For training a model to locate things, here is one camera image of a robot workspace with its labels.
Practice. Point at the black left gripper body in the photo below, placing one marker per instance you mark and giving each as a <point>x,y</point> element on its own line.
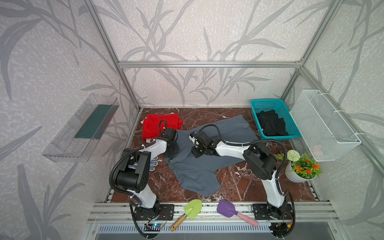
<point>172,148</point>

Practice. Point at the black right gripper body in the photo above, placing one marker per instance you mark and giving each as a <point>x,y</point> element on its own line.
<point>197,150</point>

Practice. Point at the grey t-shirt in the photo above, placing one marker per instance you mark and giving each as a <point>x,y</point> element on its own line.
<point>198,174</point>

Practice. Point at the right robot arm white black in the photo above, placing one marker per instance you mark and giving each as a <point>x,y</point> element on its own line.
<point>259,158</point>

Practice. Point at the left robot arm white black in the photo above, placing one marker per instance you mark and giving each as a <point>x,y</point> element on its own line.
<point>130,175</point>

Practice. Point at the blue dotted work glove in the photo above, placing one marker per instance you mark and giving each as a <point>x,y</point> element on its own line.
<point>153,163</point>

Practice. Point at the red folded t-shirt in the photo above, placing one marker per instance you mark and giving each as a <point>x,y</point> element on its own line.
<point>152,126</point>

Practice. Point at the black t-shirt in basket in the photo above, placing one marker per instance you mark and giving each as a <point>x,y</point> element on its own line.
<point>271,124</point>

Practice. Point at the small green circuit board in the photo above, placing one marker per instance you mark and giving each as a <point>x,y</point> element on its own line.
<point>154,227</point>

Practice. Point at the teal plastic basket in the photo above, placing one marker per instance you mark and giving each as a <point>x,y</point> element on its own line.
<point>281,109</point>

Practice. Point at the potted artificial flower plant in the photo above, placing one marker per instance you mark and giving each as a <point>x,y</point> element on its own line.
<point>301,167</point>

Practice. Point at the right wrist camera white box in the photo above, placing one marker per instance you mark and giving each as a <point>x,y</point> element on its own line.
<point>192,136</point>

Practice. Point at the green garden trowel wooden handle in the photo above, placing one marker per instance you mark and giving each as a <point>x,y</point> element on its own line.
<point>192,209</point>

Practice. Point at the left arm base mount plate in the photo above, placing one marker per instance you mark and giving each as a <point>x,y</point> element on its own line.
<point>165,211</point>

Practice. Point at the purple scoop pink handle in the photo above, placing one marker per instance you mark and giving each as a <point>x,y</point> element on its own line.
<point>228,210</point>

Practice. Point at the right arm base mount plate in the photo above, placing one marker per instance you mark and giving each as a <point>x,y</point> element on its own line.
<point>261,211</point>

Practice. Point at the clear plastic wall shelf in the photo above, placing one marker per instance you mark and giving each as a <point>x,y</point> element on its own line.
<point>80,136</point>

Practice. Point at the white wire mesh basket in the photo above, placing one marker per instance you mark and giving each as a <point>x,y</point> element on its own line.
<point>326,133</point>

